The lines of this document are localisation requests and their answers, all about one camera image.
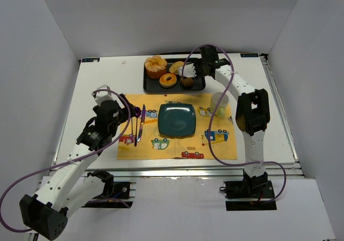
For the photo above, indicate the purple iridescent spoon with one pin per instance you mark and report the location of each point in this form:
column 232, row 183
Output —
column 136, row 125

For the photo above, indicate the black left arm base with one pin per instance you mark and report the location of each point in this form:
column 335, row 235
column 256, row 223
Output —
column 115, row 195

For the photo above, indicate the left blue corner label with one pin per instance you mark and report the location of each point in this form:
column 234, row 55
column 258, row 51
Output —
column 84, row 60

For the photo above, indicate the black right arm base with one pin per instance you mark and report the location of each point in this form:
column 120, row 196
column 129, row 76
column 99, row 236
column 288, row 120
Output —
column 238, row 197

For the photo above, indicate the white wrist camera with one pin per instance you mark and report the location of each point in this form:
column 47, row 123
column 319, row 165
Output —
column 102, row 94
column 188, row 70

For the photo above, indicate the orange glazed donut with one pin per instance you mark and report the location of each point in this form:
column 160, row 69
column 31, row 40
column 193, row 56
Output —
column 168, row 80

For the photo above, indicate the sliced seeded bread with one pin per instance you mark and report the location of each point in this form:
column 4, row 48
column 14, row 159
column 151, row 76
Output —
column 174, row 68

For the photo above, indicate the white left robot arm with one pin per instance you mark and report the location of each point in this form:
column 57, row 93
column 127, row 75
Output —
column 48, row 210

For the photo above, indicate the yellow vehicle print placemat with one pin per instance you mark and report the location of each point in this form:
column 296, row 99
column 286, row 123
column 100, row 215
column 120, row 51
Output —
column 214, row 136

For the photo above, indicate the blue corner label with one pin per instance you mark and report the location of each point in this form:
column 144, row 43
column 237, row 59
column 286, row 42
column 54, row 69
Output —
column 249, row 55
column 84, row 60

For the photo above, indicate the right blue corner label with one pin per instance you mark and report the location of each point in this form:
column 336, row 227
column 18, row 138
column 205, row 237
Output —
column 249, row 55

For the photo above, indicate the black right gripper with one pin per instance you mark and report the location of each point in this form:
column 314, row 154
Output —
column 199, row 69

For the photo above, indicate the pale yellow mug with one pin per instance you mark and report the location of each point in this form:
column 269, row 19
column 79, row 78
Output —
column 218, row 104

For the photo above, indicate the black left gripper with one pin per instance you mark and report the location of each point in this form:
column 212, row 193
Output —
column 127, row 111

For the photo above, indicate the brown chocolate muffin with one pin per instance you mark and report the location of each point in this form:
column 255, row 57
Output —
column 187, row 82

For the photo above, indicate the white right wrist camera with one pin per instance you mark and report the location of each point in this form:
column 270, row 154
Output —
column 188, row 70

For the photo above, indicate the iridescent table knife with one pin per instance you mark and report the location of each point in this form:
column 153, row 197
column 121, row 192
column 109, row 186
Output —
column 142, row 121

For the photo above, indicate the teal square plate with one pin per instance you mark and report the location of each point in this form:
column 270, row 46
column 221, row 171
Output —
column 177, row 120

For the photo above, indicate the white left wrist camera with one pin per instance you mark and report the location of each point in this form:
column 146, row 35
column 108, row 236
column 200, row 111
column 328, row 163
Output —
column 102, row 94

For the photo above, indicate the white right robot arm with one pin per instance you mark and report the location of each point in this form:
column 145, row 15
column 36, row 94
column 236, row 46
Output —
column 252, row 116

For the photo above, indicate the large orange swirl bun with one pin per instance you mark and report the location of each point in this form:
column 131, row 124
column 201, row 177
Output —
column 155, row 66

